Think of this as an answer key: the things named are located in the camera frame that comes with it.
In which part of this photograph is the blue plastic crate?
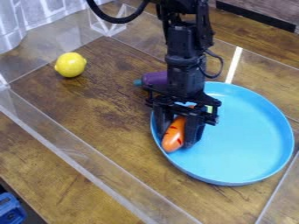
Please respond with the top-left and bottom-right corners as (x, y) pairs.
(0, 192), (27, 224)

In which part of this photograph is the blue round tray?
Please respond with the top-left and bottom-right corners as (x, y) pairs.
(163, 81), (295, 186)

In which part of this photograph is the black cable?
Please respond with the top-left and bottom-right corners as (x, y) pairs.
(86, 0), (226, 80)

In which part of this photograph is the yellow toy lemon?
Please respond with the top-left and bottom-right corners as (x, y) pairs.
(54, 52), (87, 78)

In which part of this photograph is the purple toy eggplant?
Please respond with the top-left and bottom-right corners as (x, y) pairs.
(134, 71), (167, 86)

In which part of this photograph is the orange toy carrot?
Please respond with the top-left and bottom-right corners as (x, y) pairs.
(162, 115), (186, 153)

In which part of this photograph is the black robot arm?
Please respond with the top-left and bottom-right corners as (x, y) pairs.
(144, 0), (220, 148)

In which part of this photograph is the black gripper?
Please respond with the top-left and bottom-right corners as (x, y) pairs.
(144, 24), (222, 148)

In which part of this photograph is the clear acrylic enclosure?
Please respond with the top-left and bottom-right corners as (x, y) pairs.
(0, 10), (299, 224)

